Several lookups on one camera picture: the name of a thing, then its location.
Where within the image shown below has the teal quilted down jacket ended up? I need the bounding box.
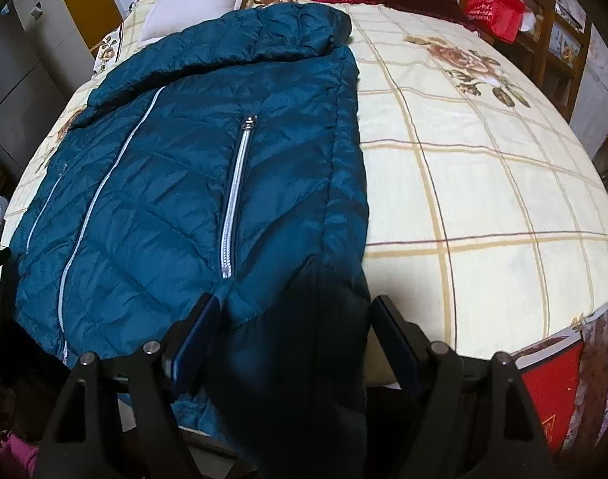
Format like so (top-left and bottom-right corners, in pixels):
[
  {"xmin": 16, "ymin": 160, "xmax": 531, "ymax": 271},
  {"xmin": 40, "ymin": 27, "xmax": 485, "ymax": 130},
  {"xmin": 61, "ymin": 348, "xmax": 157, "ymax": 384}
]
[{"xmin": 11, "ymin": 3, "xmax": 370, "ymax": 470}]

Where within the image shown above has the red bed base panel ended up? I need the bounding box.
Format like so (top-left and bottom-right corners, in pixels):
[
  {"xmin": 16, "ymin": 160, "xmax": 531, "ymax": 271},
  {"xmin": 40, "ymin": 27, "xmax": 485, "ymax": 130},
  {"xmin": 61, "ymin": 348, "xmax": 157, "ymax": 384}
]
[{"xmin": 516, "ymin": 337, "xmax": 583, "ymax": 455}]

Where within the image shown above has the grey refrigerator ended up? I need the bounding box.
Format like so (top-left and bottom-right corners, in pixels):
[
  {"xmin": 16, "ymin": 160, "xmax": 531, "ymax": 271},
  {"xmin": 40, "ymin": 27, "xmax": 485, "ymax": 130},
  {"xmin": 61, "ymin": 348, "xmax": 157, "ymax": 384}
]
[{"xmin": 0, "ymin": 6, "xmax": 66, "ymax": 178}]

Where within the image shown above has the wooden chair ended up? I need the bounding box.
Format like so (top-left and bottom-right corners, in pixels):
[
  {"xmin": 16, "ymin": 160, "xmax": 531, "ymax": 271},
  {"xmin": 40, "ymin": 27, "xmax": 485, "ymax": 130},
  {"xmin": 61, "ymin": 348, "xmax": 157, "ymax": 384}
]
[{"xmin": 515, "ymin": 0, "xmax": 592, "ymax": 122}]

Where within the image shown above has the red plastic shopping bag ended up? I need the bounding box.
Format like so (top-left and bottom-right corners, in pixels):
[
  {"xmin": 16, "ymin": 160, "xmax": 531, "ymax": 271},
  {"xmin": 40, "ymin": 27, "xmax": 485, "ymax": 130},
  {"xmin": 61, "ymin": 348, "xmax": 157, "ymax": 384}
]
[{"xmin": 464, "ymin": 0, "xmax": 526, "ymax": 44}]

